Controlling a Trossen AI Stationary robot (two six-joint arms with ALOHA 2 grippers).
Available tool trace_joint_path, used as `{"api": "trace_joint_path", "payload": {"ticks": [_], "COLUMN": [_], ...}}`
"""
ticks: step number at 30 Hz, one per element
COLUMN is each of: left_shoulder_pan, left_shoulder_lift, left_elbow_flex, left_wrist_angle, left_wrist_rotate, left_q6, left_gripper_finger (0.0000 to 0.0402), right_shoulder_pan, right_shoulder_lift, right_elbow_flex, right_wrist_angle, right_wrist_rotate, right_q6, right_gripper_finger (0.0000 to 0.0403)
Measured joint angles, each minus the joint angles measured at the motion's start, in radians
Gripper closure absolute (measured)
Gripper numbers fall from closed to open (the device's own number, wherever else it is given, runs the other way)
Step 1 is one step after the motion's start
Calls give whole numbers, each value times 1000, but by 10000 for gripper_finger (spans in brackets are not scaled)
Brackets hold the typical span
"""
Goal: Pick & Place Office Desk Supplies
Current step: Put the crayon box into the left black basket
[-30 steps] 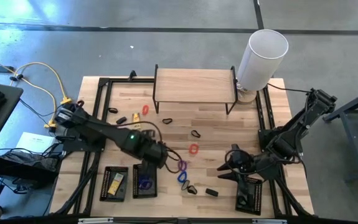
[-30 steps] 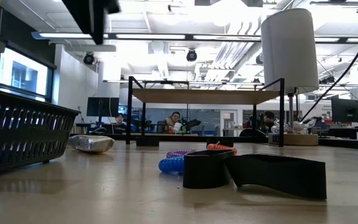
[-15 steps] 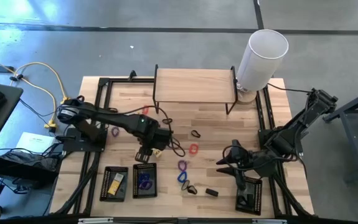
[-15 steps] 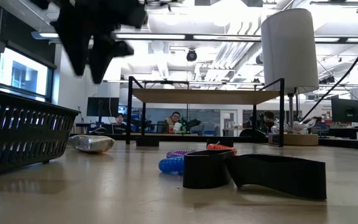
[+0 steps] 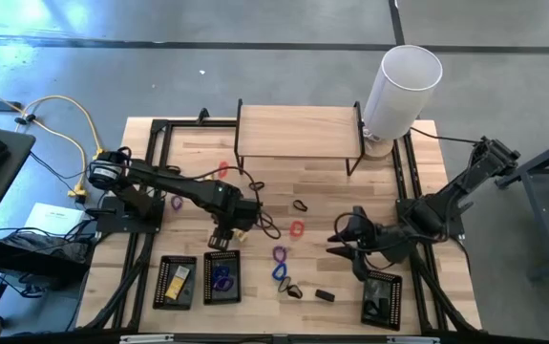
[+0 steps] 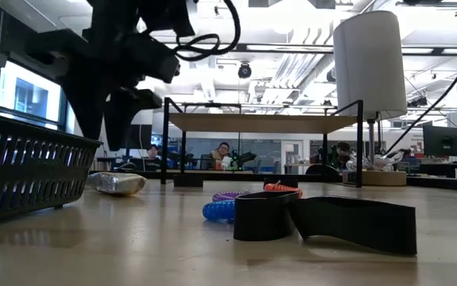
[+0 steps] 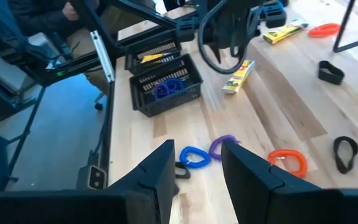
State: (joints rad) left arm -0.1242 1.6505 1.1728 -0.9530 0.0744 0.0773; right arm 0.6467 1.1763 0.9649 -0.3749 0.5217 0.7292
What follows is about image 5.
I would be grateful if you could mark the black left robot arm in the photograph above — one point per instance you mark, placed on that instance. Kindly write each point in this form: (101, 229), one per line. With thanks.
(169, 179)

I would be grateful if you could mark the black slotted plastic basket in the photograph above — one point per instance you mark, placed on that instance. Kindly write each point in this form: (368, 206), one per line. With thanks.
(395, 306)
(158, 286)
(208, 291)

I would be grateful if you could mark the blue coil wristband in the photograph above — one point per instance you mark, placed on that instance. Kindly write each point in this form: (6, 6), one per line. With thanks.
(274, 273)
(216, 273)

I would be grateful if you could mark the purple coil wristband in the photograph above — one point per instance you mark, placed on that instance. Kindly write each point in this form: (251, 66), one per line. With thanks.
(274, 253)
(224, 288)
(172, 202)

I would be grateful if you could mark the small black block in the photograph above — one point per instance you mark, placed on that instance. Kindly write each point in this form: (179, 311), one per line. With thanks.
(324, 295)

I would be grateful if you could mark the black aluminium rig frame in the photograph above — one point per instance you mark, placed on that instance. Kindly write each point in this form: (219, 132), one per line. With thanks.
(193, 123)

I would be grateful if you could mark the white shade table lamp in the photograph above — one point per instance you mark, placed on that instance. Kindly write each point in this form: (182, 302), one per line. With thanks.
(407, 95)

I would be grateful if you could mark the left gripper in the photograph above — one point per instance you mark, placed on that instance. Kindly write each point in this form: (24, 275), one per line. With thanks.
(240, 212)

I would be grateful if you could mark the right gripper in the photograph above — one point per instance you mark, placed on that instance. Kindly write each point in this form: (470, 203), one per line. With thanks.
(384, 243)

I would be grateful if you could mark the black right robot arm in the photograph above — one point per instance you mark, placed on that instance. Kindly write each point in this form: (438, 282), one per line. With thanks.
(446, 196)

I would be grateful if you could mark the orange coil wristband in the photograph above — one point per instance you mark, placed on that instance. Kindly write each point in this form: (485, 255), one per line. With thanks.
(220, 168)
(291, 229)

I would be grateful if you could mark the black side desk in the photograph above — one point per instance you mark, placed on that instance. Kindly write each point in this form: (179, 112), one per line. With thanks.
(21, 143)

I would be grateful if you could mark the wooden shelf with black legs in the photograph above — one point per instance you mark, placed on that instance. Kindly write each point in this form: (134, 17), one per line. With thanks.
(298, 131)

